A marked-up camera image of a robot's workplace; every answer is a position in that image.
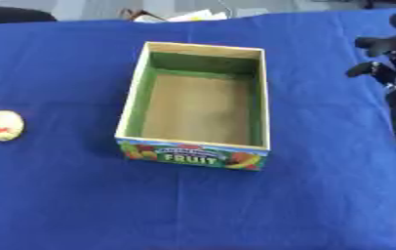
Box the open cardboard box green inside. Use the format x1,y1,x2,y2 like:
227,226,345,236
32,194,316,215
114,41,273,172

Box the white papers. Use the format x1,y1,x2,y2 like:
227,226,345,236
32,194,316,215
133,9,231,23

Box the round yellow toy with red mark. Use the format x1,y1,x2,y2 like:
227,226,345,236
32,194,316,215
0,109,26,143

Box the brown strap object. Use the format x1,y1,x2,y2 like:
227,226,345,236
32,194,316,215
119,8,168,21

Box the black chair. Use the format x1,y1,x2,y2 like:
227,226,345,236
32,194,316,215
0,6,59,24

